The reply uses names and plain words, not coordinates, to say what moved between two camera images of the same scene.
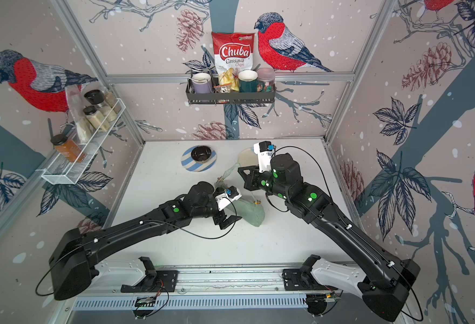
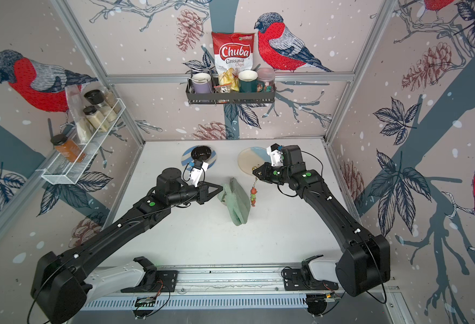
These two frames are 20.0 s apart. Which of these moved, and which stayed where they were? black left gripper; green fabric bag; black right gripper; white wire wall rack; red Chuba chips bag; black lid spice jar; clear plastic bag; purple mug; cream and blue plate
Moved: green fabric bag; black left gripper; black right gripper
Stayed: black lid spice jar; red Chuba chips bag; cream and blue plate; white wire wall rack; purple mug; clear plastic bag
